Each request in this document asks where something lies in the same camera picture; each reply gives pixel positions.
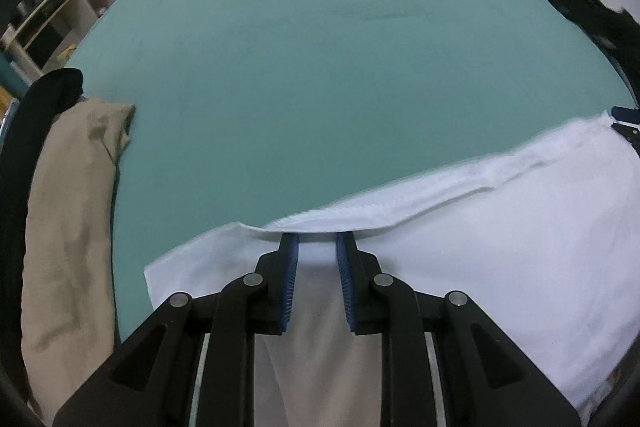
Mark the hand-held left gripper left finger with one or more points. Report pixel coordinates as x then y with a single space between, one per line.
290 277

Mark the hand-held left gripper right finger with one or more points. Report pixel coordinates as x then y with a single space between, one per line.
346 282

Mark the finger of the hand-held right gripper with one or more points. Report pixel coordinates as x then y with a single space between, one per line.
627 114

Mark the white hooded jacket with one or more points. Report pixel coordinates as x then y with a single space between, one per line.
500 257

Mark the beige pants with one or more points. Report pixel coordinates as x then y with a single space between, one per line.
70 232

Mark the black cloth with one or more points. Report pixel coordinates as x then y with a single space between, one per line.
45 102

